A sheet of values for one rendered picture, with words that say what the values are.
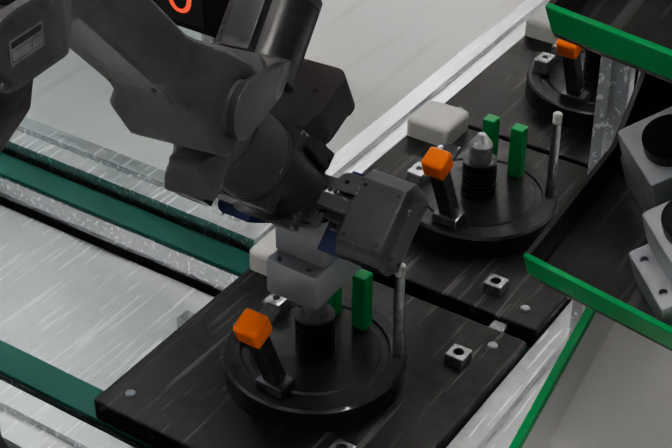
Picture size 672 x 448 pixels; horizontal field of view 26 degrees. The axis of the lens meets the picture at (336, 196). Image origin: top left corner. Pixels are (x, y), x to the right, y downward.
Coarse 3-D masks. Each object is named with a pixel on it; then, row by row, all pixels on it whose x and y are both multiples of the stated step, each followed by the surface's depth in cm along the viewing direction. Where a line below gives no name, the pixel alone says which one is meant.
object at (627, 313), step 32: (640, 96) 86; (608, 160) 86; (576, 192) 85; (608, 192) 87; (576, 224) 87; (608, 224) 86; (640, 224) 85; (544, 256) 85; (576, 256) 85; (608, 256) 85; (576, 288) 82; (608, 288) 83; (640, 320) 80
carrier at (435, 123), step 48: (432, 144) 139; (480, 144) 125; (432, 192) 128; (480, 192) 126; (528, 192) 128; (432, 240) 124; (480, 240) 123; (528, 240) 124; (432, 288) 120; (480, 288) 120; (528, 288) 120; (528, 336) 116
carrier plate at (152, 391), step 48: (240, 288) 120; (384, 288) 120; (192, 336) 115; (432, 336) 115; (480, 336) 115; (144, 384) 110; (192, 384) 110; (432, 384) 110; (480, 384) 110; (144, 432) 107; (192, 432) 106; (240, 432) 106; (288, 432) 106; (336, 432) 106; (384, 432) 106; (432, 432) 106
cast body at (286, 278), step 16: (304, 224) 102; (288, 240) 103; (304, 240) 103; (320, 240) 102; (272, 256) 104; (288, 256) 104; (304, 256) 103; (320, 256) 102; (272, 272) 104; (288, 272) 103; (304, 272) 103; (320, 272) 103; (336, 272) 104; (352, 272) 107; (272, 288) 105; (288, 288) 104; (304, 288) 103; (320, 288) 103; (336, 288) 105; (304, 304) 104; (320, 304) 104
